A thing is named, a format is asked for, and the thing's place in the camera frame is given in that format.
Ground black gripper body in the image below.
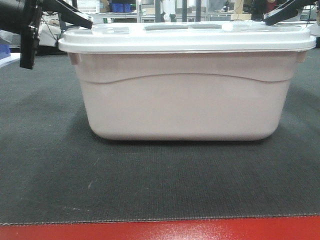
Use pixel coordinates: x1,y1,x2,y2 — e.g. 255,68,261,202
0,0,55,70

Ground white bin lid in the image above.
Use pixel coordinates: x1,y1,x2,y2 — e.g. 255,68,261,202
58,20,316,54

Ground blue bins on background shelf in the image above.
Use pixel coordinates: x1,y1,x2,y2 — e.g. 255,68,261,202
111,3,131,13

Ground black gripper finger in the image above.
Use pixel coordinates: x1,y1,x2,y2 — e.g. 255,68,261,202
263,0,310,26
53,0,93,29

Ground white plastic storage bin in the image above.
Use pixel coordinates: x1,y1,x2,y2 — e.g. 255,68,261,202
69,51,306,141

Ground seated person in hoodie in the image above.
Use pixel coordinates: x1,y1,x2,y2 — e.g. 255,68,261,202
39,11,62,47

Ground black table mat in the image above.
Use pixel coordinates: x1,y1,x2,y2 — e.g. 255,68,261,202
0,48,320,225

